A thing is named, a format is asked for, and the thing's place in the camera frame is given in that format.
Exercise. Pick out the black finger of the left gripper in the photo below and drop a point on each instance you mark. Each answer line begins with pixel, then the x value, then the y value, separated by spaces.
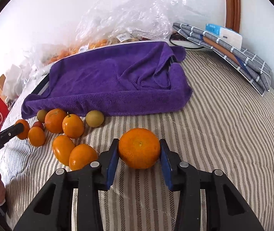
pixel 11 132

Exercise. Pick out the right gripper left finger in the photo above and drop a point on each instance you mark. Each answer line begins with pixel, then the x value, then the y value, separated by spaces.
pixel 51 208

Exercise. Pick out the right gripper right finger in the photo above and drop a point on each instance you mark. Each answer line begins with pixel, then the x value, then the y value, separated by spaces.
pixel 226 209

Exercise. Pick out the small orange with stem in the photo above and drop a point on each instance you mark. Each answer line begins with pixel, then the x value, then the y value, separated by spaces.
pixel 73 126

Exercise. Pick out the large orange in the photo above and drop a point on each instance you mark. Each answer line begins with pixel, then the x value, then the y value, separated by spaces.
pixel 139 148

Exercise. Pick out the leftmost orange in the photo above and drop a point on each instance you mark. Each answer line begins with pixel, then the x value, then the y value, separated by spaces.
pixel 24 134

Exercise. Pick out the small orange front left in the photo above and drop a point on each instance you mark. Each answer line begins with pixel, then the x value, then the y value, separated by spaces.
pixel 36 136

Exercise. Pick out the small red fruit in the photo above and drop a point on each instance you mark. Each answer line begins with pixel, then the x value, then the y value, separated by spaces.
pixel 38 124

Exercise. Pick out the small greenish fruit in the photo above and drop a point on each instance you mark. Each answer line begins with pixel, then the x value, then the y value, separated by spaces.
pixel 41 114

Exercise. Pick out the medium orange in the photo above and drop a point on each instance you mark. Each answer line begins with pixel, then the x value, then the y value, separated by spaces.
pixel 54 119

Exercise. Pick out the oblong orange fruit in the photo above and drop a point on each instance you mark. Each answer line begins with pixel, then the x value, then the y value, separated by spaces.
pixel 62 147
pixel 81 156

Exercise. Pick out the white plastic bag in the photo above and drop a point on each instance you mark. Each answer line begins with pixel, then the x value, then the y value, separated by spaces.
pixel 14 82

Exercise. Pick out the oblong orange fruit right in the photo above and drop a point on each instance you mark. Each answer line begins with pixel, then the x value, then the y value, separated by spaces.
pixel 81 156

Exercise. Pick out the green-yellow round fruit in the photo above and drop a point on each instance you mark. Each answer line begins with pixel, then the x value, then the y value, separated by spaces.
pixel 94 118

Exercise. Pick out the striped quilt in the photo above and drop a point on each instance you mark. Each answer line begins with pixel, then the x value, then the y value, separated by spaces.
pixel 225 125

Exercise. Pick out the purple towel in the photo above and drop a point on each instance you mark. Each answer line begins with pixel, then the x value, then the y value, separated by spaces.
pixel 120 80

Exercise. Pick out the folded grey checked cloth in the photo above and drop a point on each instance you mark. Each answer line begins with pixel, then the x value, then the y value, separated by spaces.
pixel 254 69

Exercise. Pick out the blue white tissue box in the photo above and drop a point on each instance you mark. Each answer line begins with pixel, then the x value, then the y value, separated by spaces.
pixel 226 34

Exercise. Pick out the clear plastic fruit bags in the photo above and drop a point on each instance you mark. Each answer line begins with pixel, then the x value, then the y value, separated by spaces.
pixel 99 26

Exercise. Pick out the brown wooden door frame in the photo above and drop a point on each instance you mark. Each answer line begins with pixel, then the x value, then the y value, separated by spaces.
pixel 233 15

